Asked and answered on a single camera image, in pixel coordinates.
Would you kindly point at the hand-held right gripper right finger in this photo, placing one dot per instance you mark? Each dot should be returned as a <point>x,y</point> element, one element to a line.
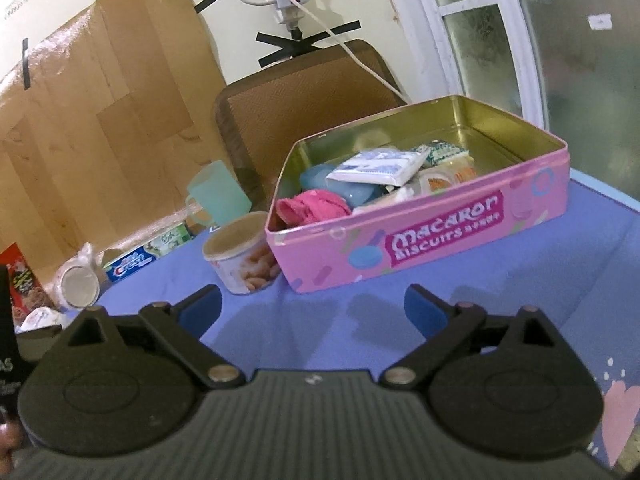
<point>425,310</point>

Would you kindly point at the red printed box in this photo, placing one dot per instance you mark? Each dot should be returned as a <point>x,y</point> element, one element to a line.
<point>22,280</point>

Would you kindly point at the toothpaste box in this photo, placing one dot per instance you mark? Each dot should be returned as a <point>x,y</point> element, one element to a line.
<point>145,257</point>

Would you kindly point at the person's left hand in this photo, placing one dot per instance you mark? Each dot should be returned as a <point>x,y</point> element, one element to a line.
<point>7,437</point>

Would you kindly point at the orange snack packet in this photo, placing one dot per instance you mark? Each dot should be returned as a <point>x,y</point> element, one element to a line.
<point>445,177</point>

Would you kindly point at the brown chair back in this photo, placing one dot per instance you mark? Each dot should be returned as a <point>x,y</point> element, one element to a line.
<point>300,105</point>

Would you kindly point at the green snack packet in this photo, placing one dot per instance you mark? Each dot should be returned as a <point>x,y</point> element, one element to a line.
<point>442,154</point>

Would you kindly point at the round snack can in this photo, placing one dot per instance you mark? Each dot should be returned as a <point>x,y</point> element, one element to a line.
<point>242,260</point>

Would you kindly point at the teal plastic cup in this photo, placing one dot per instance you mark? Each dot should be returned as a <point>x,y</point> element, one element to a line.
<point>220,195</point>

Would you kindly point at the white frosted glass window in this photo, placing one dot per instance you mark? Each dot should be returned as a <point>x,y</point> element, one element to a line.
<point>565,40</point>

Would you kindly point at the pink biscuit tin box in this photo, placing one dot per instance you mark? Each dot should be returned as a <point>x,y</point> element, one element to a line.
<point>450,232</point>

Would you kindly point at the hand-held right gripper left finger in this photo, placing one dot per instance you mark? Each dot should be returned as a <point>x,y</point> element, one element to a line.
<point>202,307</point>

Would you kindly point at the white tissue packet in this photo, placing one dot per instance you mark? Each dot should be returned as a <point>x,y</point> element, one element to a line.
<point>375,167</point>

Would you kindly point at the large cardboard sheet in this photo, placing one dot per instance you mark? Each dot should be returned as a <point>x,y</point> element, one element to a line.
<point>100,125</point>

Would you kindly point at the pink cloth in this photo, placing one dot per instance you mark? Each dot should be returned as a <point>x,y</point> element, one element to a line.
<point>312,207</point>

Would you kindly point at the light blue soft pouch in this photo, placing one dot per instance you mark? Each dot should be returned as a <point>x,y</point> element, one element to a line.
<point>320,180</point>

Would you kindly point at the white cup in plastic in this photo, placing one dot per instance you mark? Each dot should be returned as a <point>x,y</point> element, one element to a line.
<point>77,285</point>

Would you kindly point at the blue printed table mat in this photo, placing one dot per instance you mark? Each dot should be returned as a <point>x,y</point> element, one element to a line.
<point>500,280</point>

